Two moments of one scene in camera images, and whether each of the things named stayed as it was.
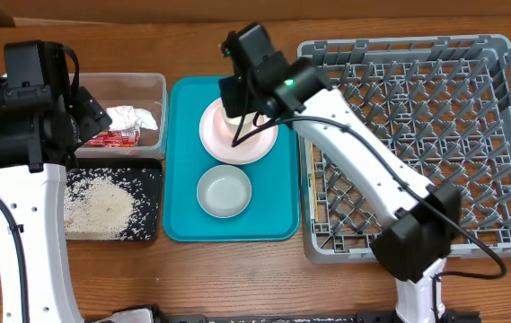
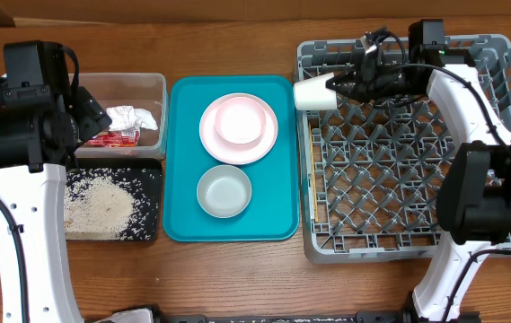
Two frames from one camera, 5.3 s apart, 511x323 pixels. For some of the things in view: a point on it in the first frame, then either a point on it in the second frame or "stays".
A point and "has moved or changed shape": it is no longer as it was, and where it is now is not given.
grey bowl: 224,191 stays
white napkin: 124,117 stays
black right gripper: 224,92 -> 359,85
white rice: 110,204 stays
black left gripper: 89,113 stays
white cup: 234,123 has moved or changed shape
